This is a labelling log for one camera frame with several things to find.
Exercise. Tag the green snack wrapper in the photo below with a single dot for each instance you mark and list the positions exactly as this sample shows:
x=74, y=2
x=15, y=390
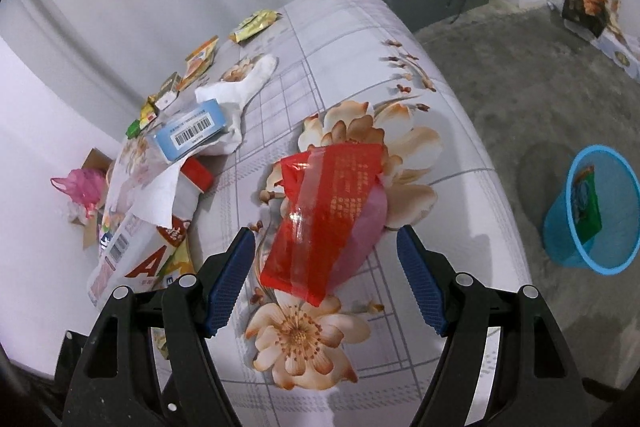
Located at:
x=133, y=128

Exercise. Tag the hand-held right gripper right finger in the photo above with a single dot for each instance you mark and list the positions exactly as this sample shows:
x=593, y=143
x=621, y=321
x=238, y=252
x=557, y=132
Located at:
x=422, y=277

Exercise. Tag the green snack packet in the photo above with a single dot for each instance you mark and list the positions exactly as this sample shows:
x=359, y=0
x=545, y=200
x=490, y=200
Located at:
x=587, y=207

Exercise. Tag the white tissue paper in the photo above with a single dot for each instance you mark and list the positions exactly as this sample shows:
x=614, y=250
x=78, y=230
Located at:
x=150, y=197

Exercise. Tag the white carton with red letter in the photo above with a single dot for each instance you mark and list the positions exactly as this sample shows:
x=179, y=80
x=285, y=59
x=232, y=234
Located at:
x=135, y=262

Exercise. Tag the brown cardboard box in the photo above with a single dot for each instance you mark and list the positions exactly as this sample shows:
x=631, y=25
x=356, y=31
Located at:
x=95, y=159

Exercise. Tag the red plastic wrapper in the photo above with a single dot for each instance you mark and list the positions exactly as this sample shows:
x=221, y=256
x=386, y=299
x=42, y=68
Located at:
x=325, y=217

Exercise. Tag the pink plastic bag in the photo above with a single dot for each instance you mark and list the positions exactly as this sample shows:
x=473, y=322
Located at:
x=82, y=187

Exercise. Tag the small red white box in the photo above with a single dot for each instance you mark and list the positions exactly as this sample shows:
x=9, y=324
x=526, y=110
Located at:
x=197, y=172

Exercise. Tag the blue barcode box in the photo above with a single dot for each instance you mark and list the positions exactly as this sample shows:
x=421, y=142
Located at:
x=190, y=132

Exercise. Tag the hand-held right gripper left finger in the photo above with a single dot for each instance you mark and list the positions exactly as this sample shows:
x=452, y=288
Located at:
x=230, y=277

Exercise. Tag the orange snack wrapper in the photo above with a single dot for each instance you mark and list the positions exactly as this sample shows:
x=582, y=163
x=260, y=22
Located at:
x=195, y=69
x=202, y=51

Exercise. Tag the yellow snack wrapper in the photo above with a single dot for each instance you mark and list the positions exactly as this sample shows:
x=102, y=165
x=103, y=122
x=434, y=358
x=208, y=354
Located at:
x=149, y=109
x=252, y=27

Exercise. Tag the blue mesh waste bin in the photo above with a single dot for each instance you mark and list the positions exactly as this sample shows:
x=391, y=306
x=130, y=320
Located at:
x=565, y=232

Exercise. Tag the patterned flat carton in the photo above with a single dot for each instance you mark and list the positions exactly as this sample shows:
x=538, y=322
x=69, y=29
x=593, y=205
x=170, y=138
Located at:
x=620, y=54

